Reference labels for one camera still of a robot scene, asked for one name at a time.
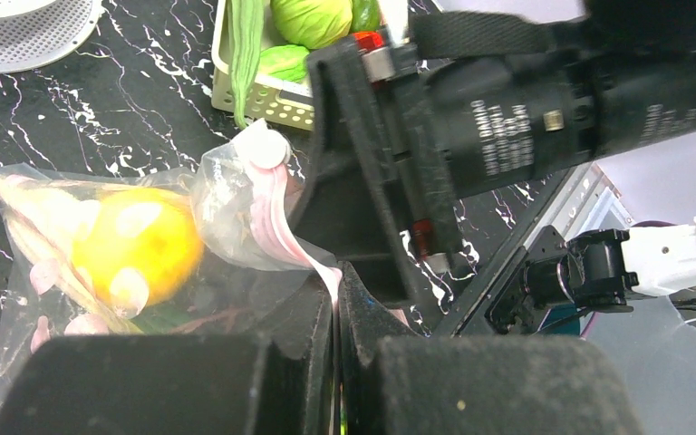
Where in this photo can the green perforated plastic basket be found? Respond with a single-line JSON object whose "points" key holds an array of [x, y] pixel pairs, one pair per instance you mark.
{"points": [[277, 101]]}

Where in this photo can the green toy bell pepper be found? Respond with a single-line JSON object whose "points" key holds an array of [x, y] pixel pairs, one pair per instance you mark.
{"points": [[366, 16]]}

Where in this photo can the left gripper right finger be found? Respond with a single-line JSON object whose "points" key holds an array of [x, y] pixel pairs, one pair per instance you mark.
{"points": [[398, 382]]}

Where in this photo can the clear pink zip top bag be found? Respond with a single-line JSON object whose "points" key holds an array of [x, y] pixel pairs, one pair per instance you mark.
{"points": [[241, 196]]}

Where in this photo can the grey filament spool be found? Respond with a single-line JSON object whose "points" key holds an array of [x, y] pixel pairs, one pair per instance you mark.
{"points": [[35, 33]]}

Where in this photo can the yellow toy lemon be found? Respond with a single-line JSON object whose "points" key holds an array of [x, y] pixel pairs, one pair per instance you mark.
{"points": [[141, 249]]}

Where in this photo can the green toy cabbage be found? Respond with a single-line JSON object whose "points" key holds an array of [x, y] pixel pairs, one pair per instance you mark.
{"points": [[313, 24]]}

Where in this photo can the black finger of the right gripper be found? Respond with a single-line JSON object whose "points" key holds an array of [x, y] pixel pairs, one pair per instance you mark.
{"points": [[378, 193]]}

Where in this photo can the toy celery stalk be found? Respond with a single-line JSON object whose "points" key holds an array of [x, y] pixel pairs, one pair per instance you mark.
{"points": [[42, 222]]}

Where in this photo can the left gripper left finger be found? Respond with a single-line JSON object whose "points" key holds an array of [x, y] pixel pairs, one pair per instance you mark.
{"points": [[275, 378]]}

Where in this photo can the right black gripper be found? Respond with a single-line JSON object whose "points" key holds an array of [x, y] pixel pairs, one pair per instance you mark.
{"points": [[516, 100]]}

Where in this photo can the green toy okra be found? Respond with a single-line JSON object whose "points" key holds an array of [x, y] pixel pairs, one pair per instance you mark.
{"points": [[246, 29]]}

